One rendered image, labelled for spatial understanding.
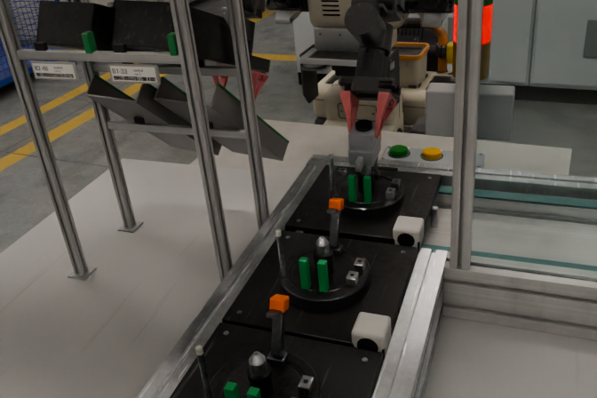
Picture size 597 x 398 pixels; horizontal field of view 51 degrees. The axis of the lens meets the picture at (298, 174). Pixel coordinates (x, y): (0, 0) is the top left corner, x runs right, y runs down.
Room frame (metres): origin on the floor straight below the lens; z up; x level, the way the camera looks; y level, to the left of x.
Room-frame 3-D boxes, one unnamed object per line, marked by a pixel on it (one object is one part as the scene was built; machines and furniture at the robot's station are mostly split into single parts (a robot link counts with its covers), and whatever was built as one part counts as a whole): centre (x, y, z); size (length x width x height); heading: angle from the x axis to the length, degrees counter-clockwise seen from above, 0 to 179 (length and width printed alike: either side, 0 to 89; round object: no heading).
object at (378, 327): (0.77, -0.02, 1.01); 0.24 x 0.24 x 0.13; 67
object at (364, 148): (1.00, -0.12, 1.09); 0.08 x 0.04 x 0.07; 157
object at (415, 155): (1.17, -0.28, 0.93); 0.21 x 0.07 x 0.06; 67
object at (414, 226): (0.88, -0.18, 0.97); 0.05 x 0.05 x 0.04; 67
